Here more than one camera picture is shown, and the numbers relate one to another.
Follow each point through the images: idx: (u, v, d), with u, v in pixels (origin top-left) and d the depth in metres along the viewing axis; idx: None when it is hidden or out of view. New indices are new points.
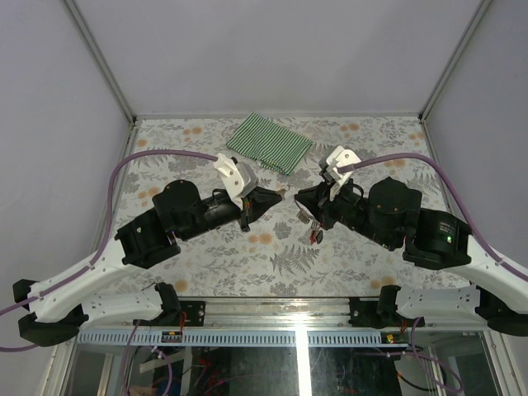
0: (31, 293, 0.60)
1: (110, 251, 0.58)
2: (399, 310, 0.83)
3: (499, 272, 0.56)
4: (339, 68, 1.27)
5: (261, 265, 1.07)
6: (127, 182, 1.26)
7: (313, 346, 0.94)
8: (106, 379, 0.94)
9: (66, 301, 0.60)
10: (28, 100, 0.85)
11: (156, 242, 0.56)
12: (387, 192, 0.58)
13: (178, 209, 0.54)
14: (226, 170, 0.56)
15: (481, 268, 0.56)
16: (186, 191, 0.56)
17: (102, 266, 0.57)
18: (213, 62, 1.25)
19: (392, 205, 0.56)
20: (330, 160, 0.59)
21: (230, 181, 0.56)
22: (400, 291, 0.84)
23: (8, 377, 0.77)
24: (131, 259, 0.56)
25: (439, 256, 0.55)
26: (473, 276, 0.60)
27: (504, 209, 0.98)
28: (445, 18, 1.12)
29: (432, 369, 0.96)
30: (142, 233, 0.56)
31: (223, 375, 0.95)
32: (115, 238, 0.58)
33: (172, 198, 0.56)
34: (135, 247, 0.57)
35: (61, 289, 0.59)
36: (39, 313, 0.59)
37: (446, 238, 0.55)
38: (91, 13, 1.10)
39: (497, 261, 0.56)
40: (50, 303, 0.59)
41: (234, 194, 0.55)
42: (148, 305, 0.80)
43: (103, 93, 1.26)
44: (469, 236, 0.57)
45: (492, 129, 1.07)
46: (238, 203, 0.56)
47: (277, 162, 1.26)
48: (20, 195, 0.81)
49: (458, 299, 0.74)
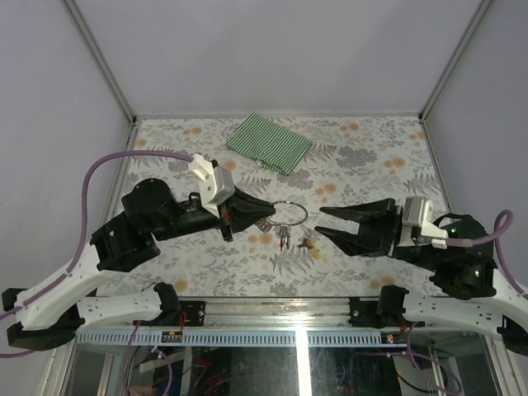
0: (18, 301, 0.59)
1: (86, 256, 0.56)
2: (404, 314, 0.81)
3: (521, 303, 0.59)
4: (339, 68, 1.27)
5: (261, 265, 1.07)
6: (127, 182, 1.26)
7: (313, 346, 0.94)
8: (106, 378, 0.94)
9: (50, 309, 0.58)
10: (26, 101, 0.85)
11: (130, 244, 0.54)
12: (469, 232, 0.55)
13: (147, 211, 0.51)
14: (201, 173, 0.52)
15: (504, 299, 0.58)
16: (156, 191, 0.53)
17: (79, 272, 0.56)
18: (213, 62, 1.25)
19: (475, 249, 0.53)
20: (422, 222, 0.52)
21: (204, 186, 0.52)
22: (407, 296, 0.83)
23: (8, 379, 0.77)
24: (106, 264, 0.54)
25: (468, 289, 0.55)
26: (494, 305, 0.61)
27: (504, 209, 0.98)
28: (445, 18, 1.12)
29: (432, 370, 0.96)
30: (115, 237, 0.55)
31: (223, 375, 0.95)
32: (90, 243, 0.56)
33: (141, 199, 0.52)
34: (110, 252, 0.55)
35: (44, 298, 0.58)
36: (25, 321, 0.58)
37: (475, 273, 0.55)
38: (90, 13, 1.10)
39: (518, 293, 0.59)
40: (35, 311, 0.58)
41: (206, 200, 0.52)
42: (146, 306, 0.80)
43: (103, 93, 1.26)
44: (494, 271, 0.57)
45: (492, 129, 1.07)
46: (211, 209, 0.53)
47: (277, 162, 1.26)
48: (20, 195, 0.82)
49: (477, 316, 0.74)
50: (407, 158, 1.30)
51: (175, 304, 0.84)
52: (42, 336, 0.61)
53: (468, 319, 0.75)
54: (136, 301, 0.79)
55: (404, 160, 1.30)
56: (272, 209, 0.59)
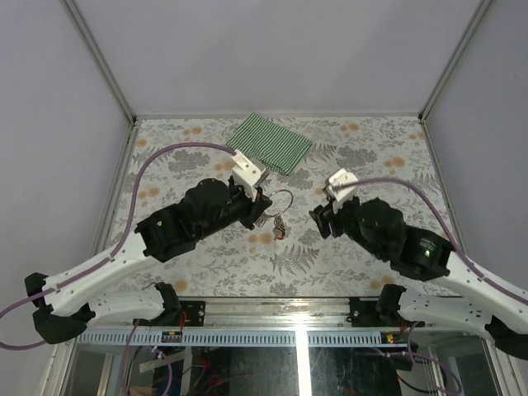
0: (47, 285, 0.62)
1: (129, 243, 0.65)
2: (400, 311, 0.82)
3: (481, 285, 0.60)
4: (339, 68, 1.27)
5: (261, 265, 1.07)
6: (127, 182, 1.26)
7: (313, 346, 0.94)
8: (106, 378, 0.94)
9: (83, 294, 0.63)
10: (25, 101, 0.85)
11: (177, 234, 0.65)
12: (371, 209, 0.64)
13: (211, 204, 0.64)
14: (242, 163, 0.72)
15: (460, 281, 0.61)
16: (216, 189, 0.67)
17: (123, 256, 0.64)
18: (212, 62, 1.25)
19: (374, 219, 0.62)
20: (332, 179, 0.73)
21: (247, 172, 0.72)
22: (402, 294, 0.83)
23: (9, 378, 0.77)
24: (153, 251, 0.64)
25: (419, 269, 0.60)
26: (466, 295, 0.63)
27: (505, 209, 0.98)
28: (445, 19, 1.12)
29: (432, 370, 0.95)
30: (162, 228, 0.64)
31: (223, 375, 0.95)
32: (135, 232, 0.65)
33: (205, 193, 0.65)
34: (157, 239, 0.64)
35: (80, 281, 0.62)
36: (56, 304, 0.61)
37: (426, 252, 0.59)
38: (90, 13, 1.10)
39: (478, 277, 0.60)
40: (68, 294, 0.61)
41: (252, 181, 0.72)
42: (150, 304, 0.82)
43: (103, 93, 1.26)
44: (450, 253, 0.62)
45: (492, 129, 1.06)
46: (253, 190, 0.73)
47: (277, 162, 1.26)
48: (20, 195, 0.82)
49: (468, 313, 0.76)
50: (407, 158, 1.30)
51: (176, 306, 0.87)
52: (50, 331, 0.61)
53: (458, 317, 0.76)
54: (141, 298, 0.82)
55: (404, 160, 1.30)
56: (271, 201, 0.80)
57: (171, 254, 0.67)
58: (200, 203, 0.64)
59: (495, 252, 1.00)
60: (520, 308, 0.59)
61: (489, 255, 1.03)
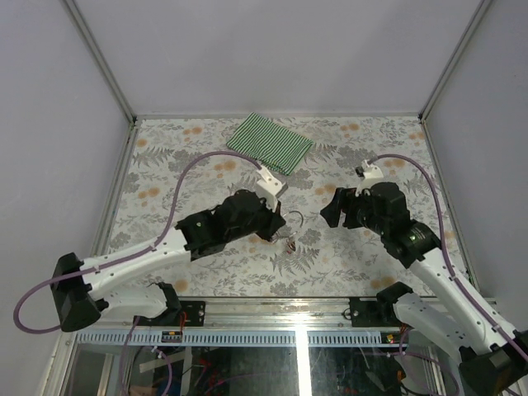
0: (85, 266, 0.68)
1: (171, 238, 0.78)
2: (395, 304, 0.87)
3: (449, 282, 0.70)
4: (339, 68, 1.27)
5: (261, 265, 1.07)
6: (127, 181, 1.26)
7: (313, 346, 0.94)
8: (106, 379, 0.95)
9: (120, 277, 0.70)
10: (25, 100, 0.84)
11: (209, 236, 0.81)
12: (384, 188, 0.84)
13: (245, 210, 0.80)
14: (266, 176, 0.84)
15: (432, 272, 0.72)
16: (248, 199, 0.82)
17: (164, 248, 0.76)
18: (213, 62, 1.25)
19: (379, 193, 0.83)
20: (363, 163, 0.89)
21: (270, 183, 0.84)
22: (406, 294, 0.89)
23: (8, 378, 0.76)
24: (192, 246, 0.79)
25: (401, 249, 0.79)
26: (439, 294, 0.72)
27: (504, 210, 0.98)
28: (445, 18, 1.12)
29: (433, 370, 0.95)
30: (200, 228, 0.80)
31: (223, 375, 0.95)
32: (175, 228, 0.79)
33: (240, 202, 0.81)
34: (194, 238, 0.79)
35: (119, 266, 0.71)
36: (96, 284, 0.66)
37: (412, 238, 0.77)
38: (90, 12, 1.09)
39: (450, 276, 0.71)
40: (108, 275, 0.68)
41: (275, 190, 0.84)
42: (153, 301, 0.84)
43: (103, 92, 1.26)
44: (436, 250, 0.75)
45: (492, 129, 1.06)
46: (275, 198, 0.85)
47: (277, 162, 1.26)
48: (20, 195, 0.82)
49: (452, 332, 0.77)
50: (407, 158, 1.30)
51: (174, 306, 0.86)
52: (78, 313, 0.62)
53: (441, 331, 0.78)
54: (147, 294, 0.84)
55: (404, 160, 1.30)
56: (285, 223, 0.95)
57: (205, 251, 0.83)
58: (233, 212, 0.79)
59: (495, 252, 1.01)
60: (478, 318, 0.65)
61: (489, 256, 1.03)
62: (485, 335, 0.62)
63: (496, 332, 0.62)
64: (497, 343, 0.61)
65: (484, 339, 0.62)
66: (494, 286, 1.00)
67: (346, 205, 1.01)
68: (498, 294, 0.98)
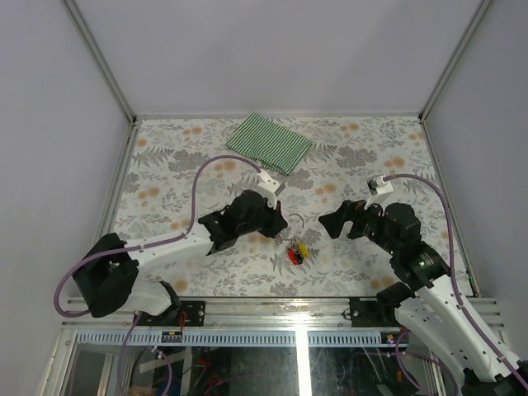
0: (129, 245, 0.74)
1: (197, 228, 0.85)
2: (398, 311, 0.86)
3: (456, 310, 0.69)
4: (339, 68, 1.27)
5: (261, 265, 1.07)
6: (127, 182, 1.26)
7: (313, 346, 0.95)
8: (106, 378, 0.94)
9: (159, 257, 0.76)
10: (24, 100, 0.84)
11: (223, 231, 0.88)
12: (400, 210, 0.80)
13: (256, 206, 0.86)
14: (266, 177, 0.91)
15: (440, 299, 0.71)
16: (256, 197, 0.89)
17: (193, 237, 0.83)
18: (213, 62, 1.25)
19: (393, 216, 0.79)
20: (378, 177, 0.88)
21: (269, 183, 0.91)
22: (407, 300, 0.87)
23: (8, 379, 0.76)
24: (215, 238, 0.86)
25: (408, 274, 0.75)
26: (445, 320, 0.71)
27: (504, 210, 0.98)
28: (445, 19, 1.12)
29: (433, 370, 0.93)
30: (217, 223, 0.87)
31: (223, 375, 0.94)
32: (199, 223, 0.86)
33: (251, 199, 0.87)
34: (214, 231, 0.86)
35: (160, 247, 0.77)
36: (141, 261, 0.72)
37: (421, 262, 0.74)
38: (91, 13, 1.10)
39: (458, 304, 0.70)
40: (150, 254, 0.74)
41: (272, 189, 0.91)
42: (160, 294, 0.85)
43: (104, 93, 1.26)
44: (445, 275, 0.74)
45: (492, 129, 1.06)
46: (273, 195, 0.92)
47: (277, 162, 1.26)
48: (20, 195, 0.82)
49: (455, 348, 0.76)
50: (407, 158, 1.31)
51: (175, 301, 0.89)
52: (117, 287, 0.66)
53: (444, 347, 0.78)
54: (154, 288, 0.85)
55: (404, 160, 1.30)
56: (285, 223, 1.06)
57: (221, 246, 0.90)
58: (243, 209, 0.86)
59: (495, 252, 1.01)
60: (483, 348, 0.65)
61: (489, 255, 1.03)
62: (490, 365, 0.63)
63: (501, 362, 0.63)
64: (502, 374, 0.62)
65: (489, 370, 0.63)
66: (494, 286, 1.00)
67: (351, 216, 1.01)
68: (499, 294, 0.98)
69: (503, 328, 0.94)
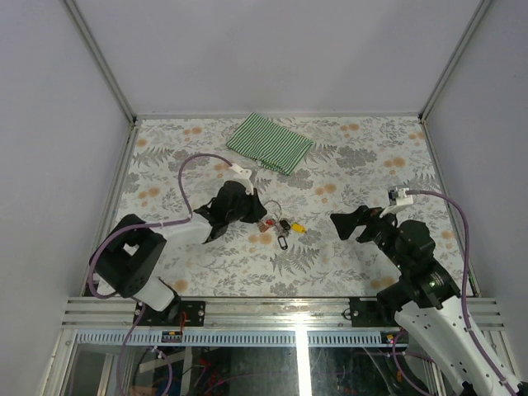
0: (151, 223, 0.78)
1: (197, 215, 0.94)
2: (399, 315, 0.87)
3: (462, 332, 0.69)
4: (339, 68, 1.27)
5: (261, 265, 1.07)
6: (127, 182, 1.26)
7: (313, 346, 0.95)
8: (106, 378, 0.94)
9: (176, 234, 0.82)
10: (23, 99, 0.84)
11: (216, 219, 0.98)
12: (416, 229, 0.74)
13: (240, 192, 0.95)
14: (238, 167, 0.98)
15: (447, 321, 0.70)
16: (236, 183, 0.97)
17: (196, 219, 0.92)
18: (213, 61, 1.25)
19: (407, 235, 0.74)
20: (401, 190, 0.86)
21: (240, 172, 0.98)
22: (408, 303, 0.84)
23: (7, 379, 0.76)
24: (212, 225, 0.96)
25: (417, 293, 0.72)
26: (450, 339, 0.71)
27: (505, 210, 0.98)
28: (445, 19, 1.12)
29: (433, 370, 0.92)
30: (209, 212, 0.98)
31: (223, 375, 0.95)
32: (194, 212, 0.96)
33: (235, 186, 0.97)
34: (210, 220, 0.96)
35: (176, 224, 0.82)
36: (167, 233, 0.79)
37: (431, 283, 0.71)
38: (91, 13, 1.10)
39: (465, 327, 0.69)
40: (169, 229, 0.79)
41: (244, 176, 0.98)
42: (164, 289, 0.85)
43: (103, 92, 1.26)
44: (454, 297, 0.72)
45: (492, 129, 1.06)
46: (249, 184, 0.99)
47: (277, 162, 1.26)
48: (19, 195, 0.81)
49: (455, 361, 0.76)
50: (407, 158, 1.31)
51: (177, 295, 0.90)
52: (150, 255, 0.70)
53: (445, 360, 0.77)
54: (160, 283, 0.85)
55: (404, 160, 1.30)
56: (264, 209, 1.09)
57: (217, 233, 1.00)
58: (229, 198, 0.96)
59: (495, 252, 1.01)
60: (487, 371, 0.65)
61: (488, 255, 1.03)
62: (492, 388, 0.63)
63: (503, 385, 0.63)
64: None
65: (491, 392, 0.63)
66: (494, 286, 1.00)
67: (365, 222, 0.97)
68: (499, 294, 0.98)
69: (503, 328, 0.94)
